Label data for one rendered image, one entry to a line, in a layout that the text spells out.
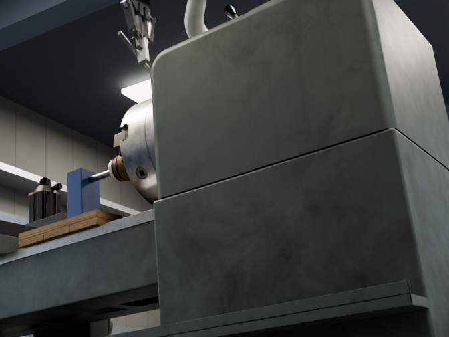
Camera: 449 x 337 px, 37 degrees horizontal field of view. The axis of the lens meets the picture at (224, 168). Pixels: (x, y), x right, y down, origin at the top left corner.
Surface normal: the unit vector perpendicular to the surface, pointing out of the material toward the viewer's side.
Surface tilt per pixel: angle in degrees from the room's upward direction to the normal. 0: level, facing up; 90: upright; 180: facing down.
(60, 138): 90
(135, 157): 111
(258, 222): 90
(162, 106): 90
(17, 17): 90
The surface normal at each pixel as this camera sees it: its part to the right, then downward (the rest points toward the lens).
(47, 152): 0.88, -0.24
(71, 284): -0.56, -0.23
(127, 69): 0.09, 0.94
